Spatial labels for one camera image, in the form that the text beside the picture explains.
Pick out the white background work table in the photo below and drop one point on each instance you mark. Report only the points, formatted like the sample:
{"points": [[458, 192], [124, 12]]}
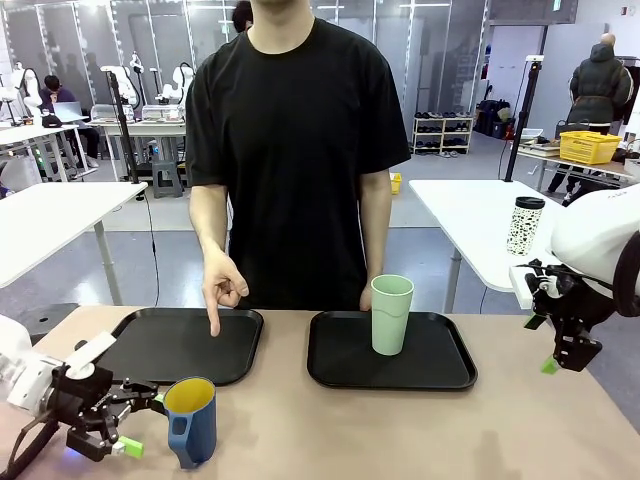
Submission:
{"points": [[35, 132], [150, 125], [575, 162]]}

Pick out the person's left hand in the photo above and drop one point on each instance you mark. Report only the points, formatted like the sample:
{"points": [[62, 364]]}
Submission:
{"points": [[366, 300]]}

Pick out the person's left forearm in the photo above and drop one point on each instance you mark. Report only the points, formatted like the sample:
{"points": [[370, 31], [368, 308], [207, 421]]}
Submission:
{"points": [[376, 230]]}

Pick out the person's right forearm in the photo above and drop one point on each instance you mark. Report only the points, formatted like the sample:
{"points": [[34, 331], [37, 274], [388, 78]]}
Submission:
{"points": [[210, 220]]}

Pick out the speckled white tumbler black lid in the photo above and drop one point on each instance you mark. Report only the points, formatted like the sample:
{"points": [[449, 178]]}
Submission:
{"points": [[522, 230]]}

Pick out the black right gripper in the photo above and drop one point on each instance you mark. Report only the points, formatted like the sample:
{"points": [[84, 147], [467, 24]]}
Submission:
{"points": [[575, 300]]}

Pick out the person's right hand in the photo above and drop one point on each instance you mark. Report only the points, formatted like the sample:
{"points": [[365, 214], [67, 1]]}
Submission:
{"points": [[222, 280]]}

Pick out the black bags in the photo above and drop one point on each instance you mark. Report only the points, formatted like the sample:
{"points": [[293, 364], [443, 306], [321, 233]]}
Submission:
{"points": [[492, 117]]}

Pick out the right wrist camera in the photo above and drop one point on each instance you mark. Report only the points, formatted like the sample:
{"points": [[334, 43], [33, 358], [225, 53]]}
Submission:
{"points": [[544, 287]]}

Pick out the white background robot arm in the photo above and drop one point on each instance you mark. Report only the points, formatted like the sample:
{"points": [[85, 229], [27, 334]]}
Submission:
{"points": [[27, 87], [136, 80], [177, 82]]}

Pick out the person in dark puffer jacket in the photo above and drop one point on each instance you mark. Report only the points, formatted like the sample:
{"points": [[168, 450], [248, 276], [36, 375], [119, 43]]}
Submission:
{"points": [[600, 90]]}

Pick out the seated person in purple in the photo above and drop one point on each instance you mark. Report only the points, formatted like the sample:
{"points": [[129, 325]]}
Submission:
{"points": [[52, 97]]}

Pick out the black stand pole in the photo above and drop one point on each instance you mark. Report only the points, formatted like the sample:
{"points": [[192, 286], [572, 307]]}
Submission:
{"points": [[517, 130], [125, 135]]}

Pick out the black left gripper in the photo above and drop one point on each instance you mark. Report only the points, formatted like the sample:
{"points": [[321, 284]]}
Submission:
{"points": [[82, 395]]}

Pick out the white side table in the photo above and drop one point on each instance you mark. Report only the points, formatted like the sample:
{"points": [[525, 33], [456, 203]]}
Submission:
{"points": [[465, 215], [50, 220]]}

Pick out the pale green plastic cup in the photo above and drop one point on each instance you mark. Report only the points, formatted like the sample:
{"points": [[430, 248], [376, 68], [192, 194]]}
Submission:
{"points": [[392, 320]]}

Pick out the person in black T-shirt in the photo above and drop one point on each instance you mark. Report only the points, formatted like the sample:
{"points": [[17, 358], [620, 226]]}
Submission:
{"points": [[295, 150]]}

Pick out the grey step stool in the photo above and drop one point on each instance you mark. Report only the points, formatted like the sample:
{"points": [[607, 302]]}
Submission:
{"points": [[166, 180]]}

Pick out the black plastic tray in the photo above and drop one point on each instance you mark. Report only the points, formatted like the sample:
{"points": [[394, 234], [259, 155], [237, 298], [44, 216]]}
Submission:
{"points": [[430, 360], [175, 355]]}

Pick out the yellow plastic basket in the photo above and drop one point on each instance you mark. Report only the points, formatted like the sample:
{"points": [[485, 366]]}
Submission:
{"points": [[590, 150]]}

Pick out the white table leg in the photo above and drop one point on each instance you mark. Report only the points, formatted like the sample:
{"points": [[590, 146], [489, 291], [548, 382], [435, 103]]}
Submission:
{"points": [[454, 285], [107, 265]]}

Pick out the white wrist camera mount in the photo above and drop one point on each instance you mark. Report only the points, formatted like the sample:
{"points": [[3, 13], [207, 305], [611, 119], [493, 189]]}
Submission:
{"points": [[92, 350]]}

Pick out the grey laptop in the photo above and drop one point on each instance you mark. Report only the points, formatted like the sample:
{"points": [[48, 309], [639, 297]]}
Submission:
{"points": [[70, 111]]}

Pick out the wooden shoe rack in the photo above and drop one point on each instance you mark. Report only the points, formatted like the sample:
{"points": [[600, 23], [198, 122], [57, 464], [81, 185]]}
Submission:
{"points": [[442, 135]]}

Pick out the dark-haired person in background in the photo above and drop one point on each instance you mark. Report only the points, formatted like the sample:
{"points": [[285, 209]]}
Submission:
{"points": [[242, 17]]}

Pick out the blue mug yellow inside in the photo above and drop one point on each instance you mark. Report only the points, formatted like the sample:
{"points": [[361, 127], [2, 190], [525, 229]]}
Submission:
{"points": [[200, 425]]}

